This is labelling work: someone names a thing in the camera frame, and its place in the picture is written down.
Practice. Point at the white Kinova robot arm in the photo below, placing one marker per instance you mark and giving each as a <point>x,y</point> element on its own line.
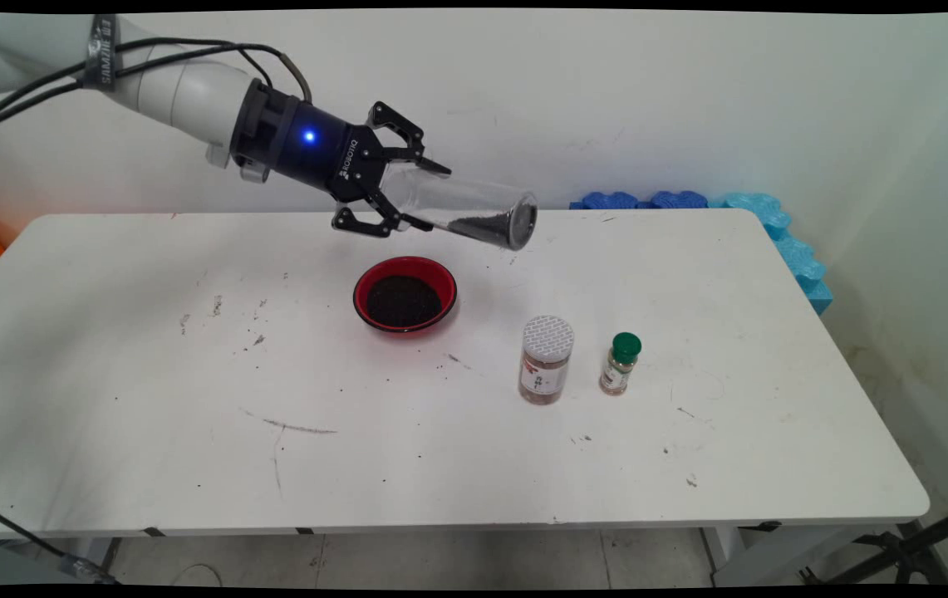
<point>183,91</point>

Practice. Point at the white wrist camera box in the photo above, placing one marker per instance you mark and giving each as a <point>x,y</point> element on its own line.
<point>249,169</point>

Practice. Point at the light blue foam mat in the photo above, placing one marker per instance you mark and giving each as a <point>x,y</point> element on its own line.
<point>798,257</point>

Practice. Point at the small spice bottle green cap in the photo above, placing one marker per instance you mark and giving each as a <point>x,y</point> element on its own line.
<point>623,353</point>

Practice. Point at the spice jar with white lid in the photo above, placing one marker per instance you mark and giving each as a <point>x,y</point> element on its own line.
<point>547,365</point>

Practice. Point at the black seeds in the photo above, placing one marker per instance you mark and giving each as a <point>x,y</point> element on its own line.
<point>507,228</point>
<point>404,301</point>

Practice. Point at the clear tall plastic jar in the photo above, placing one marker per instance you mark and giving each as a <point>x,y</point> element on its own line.
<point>474,203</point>

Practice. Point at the black tripod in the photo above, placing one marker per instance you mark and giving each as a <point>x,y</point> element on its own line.
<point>914,544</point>

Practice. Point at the red bowl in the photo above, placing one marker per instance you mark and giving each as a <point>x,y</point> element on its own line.
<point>365,278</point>

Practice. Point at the dark blue foam mat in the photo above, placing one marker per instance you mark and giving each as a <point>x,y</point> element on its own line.
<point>606,200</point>
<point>677,199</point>

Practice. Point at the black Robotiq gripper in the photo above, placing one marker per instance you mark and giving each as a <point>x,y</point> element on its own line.
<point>307,141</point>

